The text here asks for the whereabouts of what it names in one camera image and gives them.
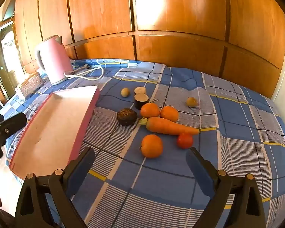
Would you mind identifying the red tomato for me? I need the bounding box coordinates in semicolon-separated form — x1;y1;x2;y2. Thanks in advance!
177;133;193;149

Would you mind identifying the large orange fruit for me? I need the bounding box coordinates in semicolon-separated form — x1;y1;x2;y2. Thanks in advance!
140;134;163;158

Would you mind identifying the small yellow lime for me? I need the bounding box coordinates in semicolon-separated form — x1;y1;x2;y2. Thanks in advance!
120;88;131;98
186;97;198;108

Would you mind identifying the orange tangerine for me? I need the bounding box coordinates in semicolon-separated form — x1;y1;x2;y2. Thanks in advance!
140;102;160;118
160;106;179;123

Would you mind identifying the orange carrot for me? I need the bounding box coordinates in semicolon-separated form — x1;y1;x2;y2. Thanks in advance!
139;117;200;135

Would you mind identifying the dark brown passion fruit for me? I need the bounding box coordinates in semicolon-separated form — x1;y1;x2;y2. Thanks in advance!
117;108;137;126

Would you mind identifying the eggplant slice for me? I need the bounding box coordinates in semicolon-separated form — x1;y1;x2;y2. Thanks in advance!
134;93;149;110
134;86;147;95

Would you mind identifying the pink shallow tray box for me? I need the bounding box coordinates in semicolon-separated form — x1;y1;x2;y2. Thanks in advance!
9;85;100;180

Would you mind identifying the carved wooden tissue box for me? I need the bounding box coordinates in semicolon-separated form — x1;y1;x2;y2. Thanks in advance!
15;72;43;100

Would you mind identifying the pink electric kettle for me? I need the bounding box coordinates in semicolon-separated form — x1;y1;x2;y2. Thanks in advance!
35;35;73;85

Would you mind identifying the blue plaid tablecloth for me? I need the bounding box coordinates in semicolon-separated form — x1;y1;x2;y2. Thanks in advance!
1;59;285;227

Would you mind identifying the white kettle power cord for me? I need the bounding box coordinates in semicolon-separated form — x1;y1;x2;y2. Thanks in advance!
63;64;105;82

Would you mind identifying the wooden wall cabinet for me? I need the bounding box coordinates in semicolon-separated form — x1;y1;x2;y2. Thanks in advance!
15;0;285;97

